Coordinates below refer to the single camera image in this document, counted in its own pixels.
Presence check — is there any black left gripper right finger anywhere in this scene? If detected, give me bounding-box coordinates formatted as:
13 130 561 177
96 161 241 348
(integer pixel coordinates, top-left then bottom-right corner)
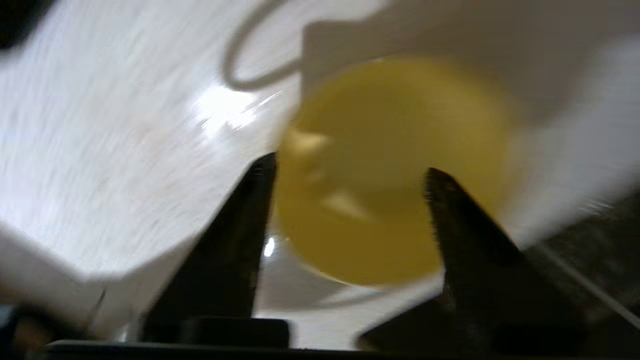
356 167 640 353

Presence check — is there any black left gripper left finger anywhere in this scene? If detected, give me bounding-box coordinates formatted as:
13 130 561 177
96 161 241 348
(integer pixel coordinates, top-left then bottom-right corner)
140 152 291 349

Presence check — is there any yellow plastic bowl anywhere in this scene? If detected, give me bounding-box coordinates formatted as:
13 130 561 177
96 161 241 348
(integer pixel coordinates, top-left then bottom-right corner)
272 55 526 288

